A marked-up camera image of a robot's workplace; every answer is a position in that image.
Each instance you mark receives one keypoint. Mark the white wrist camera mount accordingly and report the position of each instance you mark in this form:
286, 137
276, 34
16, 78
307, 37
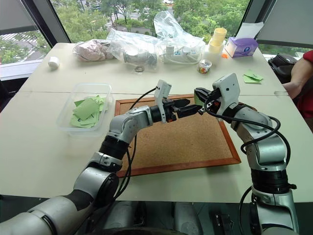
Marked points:
163, 91
228, 90

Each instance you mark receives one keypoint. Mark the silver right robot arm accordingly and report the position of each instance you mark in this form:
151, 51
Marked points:
265, 147

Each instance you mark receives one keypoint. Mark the dark window frame post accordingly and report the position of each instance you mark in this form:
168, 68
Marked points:
46, 22
255, 14

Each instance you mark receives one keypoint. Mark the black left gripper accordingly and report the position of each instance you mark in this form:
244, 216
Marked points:
169, 111

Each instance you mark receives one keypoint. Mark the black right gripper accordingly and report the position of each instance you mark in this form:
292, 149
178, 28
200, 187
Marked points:
213, 98

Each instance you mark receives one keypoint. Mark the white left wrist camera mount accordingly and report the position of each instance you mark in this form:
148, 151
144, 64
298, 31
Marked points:
163, 91

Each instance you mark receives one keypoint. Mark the black boxy device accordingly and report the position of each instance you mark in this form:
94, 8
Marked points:
222, 222

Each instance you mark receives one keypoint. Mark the stacked cream plastic cups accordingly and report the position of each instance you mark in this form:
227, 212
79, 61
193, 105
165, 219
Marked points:
216, 46

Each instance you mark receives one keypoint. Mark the green sticky note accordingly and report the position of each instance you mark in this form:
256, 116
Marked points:
197, 100

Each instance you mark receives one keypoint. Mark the wood-framed cork board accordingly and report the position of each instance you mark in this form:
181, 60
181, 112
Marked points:
176, 144

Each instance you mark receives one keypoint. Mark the large clear plastic bag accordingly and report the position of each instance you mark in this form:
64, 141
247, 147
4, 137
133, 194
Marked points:
171, 31

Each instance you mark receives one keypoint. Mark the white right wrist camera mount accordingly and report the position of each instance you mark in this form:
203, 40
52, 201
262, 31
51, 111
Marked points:
228, 90

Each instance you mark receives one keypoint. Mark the pile of green notes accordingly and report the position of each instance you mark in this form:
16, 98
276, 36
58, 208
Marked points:
85, 111

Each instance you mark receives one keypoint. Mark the purple tissue box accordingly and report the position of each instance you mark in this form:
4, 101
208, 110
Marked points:
240, 47

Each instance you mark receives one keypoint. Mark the pink bag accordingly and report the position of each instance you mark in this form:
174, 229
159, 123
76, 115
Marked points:
90, 51

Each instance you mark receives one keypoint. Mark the black bag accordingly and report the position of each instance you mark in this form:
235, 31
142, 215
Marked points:
281, 66

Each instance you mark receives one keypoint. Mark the clear bag with grey part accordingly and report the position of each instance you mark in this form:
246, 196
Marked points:
137, 52

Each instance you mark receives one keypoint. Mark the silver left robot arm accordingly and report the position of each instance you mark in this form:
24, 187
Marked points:
127, 123

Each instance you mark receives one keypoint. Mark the dark grey rounded shape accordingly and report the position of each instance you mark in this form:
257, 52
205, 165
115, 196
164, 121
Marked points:
124, 216
187, 218

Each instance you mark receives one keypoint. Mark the stack of green sticky notes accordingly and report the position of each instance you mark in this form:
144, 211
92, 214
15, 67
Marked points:
253, 77

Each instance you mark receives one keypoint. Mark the small jar of pushpins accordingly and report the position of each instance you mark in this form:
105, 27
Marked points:
204, 67

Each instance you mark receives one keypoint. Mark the small orange object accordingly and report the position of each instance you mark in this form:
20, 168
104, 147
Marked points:
224, 56

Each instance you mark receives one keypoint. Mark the white tape roll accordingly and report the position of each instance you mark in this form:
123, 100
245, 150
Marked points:
53, 63

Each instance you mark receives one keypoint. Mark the white power strip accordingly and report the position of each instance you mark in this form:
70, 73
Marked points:
179, 52

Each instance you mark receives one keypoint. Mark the clear plastic box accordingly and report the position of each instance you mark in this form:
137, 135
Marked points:
73, 129

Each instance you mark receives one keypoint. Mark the person's arm red sleeve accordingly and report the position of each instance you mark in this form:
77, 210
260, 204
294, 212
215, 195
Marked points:
303, 73

